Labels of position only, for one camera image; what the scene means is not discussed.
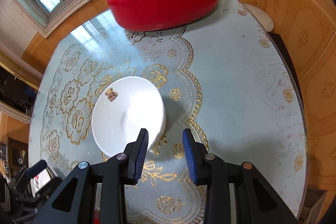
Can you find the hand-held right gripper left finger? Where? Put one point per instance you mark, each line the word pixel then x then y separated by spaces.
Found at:
pixel 140 158

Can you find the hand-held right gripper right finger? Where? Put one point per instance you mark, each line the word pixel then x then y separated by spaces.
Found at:
pixel 189 158

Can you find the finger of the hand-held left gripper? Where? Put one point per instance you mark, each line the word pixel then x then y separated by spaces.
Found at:
pixel 37 168

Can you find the white bowl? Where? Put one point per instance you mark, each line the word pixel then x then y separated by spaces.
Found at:
pixel 123 113

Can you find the floral lace tablecloth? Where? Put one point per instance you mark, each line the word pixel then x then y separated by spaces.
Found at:
pixel 231 108

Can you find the dark wooden cabinet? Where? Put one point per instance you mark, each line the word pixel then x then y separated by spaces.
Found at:
pixel 13 98

